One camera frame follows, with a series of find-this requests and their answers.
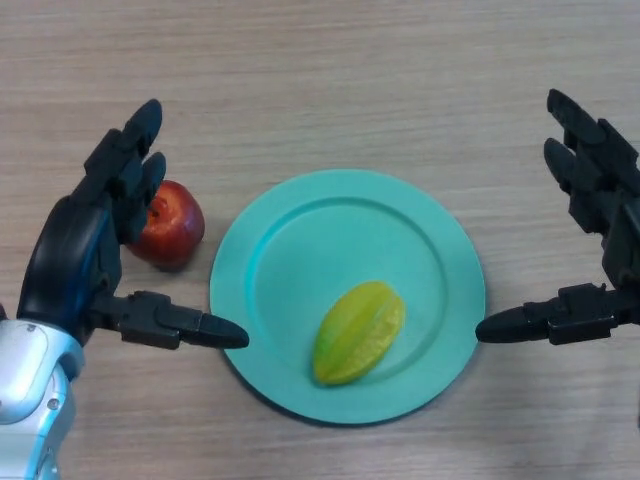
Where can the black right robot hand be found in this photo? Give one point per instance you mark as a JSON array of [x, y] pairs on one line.
[[600, 170]]

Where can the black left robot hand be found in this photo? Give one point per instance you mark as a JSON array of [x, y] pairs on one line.
[[65, 265]]

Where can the yellow starfruit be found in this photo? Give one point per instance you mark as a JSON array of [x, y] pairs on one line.
[[357, 335]]

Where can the green round plate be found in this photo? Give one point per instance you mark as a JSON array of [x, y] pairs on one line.
[[300, 250]]

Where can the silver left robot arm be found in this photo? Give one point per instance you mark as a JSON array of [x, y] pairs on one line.
[[30, 395]]

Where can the red apple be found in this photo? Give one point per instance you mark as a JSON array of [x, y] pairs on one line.
[[175, 230]]

